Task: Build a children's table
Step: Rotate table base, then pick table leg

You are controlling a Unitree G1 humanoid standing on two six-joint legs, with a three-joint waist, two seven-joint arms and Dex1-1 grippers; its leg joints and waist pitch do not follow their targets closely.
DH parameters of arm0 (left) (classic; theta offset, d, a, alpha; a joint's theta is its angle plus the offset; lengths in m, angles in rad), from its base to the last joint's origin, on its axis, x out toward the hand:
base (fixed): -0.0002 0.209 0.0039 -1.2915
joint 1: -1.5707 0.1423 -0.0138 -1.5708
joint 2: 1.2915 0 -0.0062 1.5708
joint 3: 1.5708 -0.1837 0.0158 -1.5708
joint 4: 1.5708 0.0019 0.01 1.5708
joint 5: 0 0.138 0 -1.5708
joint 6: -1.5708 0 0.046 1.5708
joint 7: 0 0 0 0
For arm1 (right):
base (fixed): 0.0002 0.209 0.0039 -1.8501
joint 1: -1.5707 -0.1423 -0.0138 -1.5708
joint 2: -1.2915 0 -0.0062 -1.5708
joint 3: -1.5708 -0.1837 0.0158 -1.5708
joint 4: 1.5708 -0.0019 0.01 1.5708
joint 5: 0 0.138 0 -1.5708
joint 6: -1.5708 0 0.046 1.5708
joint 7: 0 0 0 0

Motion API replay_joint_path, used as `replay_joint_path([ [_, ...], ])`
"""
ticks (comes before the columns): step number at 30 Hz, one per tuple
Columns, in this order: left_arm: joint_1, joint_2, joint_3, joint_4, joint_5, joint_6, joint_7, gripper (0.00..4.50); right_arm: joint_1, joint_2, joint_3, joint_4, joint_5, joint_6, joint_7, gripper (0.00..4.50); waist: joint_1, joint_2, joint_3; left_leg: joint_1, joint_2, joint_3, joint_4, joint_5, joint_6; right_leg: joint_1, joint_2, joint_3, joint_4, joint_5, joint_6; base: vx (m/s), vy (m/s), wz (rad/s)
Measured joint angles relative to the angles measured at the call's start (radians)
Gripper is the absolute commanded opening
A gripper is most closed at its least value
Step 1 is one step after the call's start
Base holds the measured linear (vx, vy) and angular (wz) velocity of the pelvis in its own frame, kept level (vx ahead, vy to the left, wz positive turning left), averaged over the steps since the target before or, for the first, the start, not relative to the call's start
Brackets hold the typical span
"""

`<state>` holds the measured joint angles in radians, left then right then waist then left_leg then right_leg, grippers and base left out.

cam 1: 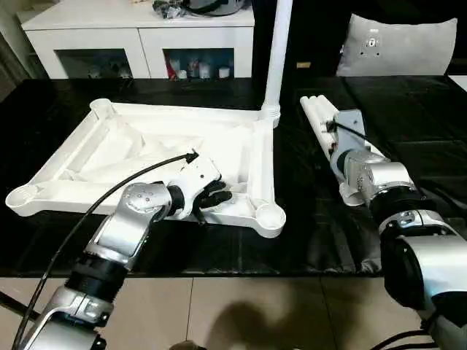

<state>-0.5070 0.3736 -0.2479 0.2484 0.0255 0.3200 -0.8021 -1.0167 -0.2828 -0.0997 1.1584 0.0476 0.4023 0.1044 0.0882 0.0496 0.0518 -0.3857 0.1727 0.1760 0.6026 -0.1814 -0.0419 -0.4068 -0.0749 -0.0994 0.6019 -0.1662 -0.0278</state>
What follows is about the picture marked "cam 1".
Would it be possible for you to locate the white plastic table top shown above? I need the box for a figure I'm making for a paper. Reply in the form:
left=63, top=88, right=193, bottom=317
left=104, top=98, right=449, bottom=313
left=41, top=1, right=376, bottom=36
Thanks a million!
left=5, top=97, right=287, bottom=241

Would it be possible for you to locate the white glass-door cabinet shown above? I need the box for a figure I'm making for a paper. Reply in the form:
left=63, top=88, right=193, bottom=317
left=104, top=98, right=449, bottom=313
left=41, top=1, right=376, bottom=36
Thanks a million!
left=20, top=0, right=255, bottom=80

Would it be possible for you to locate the grey helmet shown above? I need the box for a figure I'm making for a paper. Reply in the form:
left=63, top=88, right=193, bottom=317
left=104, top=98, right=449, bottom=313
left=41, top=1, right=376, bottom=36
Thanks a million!
left=182, top=0, right=252, bottom=17

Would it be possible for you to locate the black clutter pile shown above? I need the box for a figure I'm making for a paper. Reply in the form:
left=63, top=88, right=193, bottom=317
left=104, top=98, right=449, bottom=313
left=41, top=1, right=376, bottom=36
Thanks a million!
left=152, top=0, right=189, bottom=20

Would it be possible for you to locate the black work mat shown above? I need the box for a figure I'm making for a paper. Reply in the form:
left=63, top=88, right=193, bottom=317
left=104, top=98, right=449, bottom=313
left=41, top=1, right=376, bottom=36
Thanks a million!
left=0, top=75, right=467, bottom=277

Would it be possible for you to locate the black stand base bar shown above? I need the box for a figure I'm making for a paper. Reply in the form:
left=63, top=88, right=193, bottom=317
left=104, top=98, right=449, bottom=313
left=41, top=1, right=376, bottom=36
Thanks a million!
left=0, top=290, right=34, bottom=319

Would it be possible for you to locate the grey cushion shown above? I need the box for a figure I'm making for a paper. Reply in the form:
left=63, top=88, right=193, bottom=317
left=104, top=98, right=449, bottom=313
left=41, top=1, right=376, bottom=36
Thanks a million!
left=335, top=13, right=458, bottom=77

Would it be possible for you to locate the black left wrist camera cable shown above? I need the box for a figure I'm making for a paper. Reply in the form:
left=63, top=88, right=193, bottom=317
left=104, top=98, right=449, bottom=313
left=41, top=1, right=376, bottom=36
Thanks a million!
left=9, top=148, right=201, bottom=350

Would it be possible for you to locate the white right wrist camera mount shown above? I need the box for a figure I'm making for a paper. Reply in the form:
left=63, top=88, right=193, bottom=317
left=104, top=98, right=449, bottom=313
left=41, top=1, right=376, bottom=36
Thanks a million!
left=325, top=108, right=366, bottom=156

